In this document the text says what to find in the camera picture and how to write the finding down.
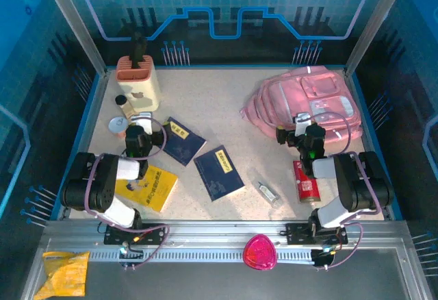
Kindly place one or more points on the navy book short yellow label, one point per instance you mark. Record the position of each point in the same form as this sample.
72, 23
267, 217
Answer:
184, 146

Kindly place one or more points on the yellow paperback book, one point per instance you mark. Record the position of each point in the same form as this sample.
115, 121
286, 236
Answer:
157, 187

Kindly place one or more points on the pink student backpack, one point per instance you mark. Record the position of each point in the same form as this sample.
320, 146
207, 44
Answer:
308, 91

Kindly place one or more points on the red rectangular box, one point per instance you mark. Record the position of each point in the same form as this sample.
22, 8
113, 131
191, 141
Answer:
308, 190

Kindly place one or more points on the small clear bottle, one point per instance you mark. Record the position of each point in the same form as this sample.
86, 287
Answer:
268, 194

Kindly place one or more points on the navy book long yellow label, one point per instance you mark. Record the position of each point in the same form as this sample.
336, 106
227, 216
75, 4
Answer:
219, 180

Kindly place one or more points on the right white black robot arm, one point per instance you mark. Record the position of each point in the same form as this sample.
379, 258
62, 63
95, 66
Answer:
362, 183

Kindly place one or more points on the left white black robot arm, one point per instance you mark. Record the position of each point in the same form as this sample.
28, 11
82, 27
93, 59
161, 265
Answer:
102, 183

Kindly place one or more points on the yellow plastic bag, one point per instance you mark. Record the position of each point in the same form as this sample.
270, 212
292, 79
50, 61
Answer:
65, 272

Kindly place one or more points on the orange can white lid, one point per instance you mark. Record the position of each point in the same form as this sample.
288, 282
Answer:
117, 125

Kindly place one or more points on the small bottle black cap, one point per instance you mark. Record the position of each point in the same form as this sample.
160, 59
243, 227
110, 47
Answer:
125, 106

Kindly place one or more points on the beige knife block orange top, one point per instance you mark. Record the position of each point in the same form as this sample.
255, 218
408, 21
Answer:
140, 87

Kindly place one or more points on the pink heart-shaped object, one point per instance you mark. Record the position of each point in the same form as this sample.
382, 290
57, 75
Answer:
259, 252

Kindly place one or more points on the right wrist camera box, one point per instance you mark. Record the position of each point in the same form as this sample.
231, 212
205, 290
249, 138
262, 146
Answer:
302, 125

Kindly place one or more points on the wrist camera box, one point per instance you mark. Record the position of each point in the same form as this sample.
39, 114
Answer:
302, 125
142, 122

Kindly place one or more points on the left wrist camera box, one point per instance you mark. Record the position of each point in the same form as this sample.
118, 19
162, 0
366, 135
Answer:
142, 122

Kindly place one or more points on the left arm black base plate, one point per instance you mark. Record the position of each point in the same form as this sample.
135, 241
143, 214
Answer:
157, 228

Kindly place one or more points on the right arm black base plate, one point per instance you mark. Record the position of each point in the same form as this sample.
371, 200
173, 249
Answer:
296, 233

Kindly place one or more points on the aluminium front frame rail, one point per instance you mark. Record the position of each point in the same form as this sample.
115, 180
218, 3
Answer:
219, 228

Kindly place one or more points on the aluminium frame post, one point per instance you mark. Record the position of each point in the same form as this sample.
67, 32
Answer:
374, 22
76, 22

